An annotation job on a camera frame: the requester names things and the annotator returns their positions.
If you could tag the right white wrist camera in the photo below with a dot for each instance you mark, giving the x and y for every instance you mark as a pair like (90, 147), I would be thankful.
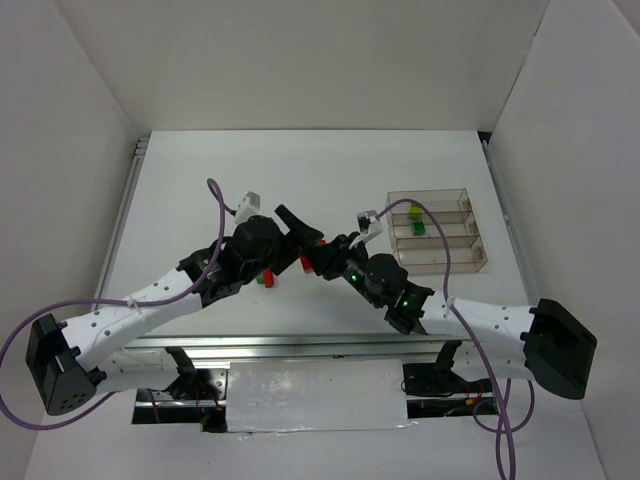
(369, 226)

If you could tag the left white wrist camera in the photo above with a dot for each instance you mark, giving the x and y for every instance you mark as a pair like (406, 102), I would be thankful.
(248, 207)

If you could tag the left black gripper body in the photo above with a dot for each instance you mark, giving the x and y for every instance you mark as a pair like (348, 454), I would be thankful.
(291, 240)

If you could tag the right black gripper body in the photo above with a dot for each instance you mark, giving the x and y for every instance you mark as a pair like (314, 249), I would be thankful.
(331, 255)

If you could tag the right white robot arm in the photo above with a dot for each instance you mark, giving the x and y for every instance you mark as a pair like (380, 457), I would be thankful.
(544, 343)

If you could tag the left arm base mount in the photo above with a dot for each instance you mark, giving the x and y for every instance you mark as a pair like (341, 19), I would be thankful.
(196, 397)

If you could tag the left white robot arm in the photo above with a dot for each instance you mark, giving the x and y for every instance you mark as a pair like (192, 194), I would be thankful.
(73, 360)

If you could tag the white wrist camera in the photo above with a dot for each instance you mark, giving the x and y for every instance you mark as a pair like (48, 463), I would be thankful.
(369, 226)
(248, 207)

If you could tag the white tape cover plate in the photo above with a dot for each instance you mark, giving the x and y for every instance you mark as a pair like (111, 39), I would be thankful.
(302, 396)

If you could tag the green square lego brick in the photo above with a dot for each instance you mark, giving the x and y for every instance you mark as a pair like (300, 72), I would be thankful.
(418, 228)

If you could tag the long red lego brick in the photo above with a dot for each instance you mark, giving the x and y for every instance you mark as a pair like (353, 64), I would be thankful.
(269, 278)

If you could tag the small yellow-green lego brick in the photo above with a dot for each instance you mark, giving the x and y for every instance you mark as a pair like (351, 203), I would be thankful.
(415, 213)

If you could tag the clear compartment container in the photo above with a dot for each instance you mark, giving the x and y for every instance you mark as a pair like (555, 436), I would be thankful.
(452, 233)

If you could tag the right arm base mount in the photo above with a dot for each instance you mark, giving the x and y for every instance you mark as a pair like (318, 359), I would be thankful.
(433, 390)

